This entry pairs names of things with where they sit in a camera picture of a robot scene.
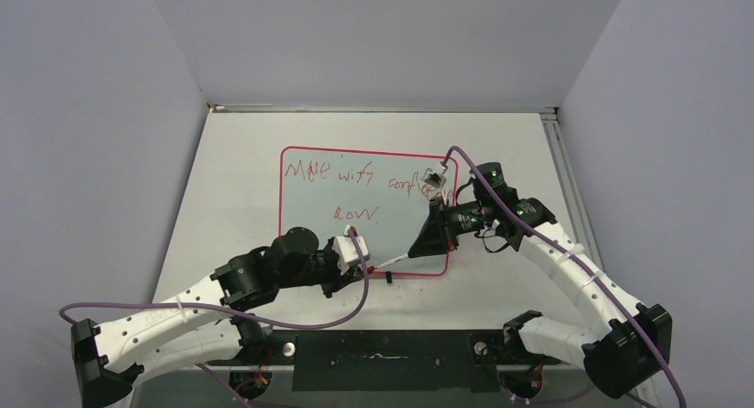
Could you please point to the aluminium rail frame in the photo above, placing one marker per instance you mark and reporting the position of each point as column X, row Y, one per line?
column 230, row 205

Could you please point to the white whiteboard marker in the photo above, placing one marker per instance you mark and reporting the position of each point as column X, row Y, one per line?
column 391, row 262

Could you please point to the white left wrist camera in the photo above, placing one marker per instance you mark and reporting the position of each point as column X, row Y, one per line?
column 351, row 252

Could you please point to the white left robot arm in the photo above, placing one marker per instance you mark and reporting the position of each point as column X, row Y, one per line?
column 212, row 319

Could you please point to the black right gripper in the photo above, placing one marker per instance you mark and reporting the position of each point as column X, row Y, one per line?
column 437, row 236

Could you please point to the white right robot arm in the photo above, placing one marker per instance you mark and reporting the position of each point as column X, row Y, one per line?
column 623, row 343

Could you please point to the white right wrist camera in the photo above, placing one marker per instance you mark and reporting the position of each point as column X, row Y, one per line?
column 438, row 181

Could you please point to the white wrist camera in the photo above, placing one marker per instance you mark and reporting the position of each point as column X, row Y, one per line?
column 351, row 252
column 438, row 181

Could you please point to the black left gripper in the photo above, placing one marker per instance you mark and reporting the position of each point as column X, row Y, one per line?
column 337, row 280

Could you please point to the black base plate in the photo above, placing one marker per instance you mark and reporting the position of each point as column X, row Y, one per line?
column 386, row 360

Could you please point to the whiteboard with pink frame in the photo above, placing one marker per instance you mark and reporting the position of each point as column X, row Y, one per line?
column 380, row 194

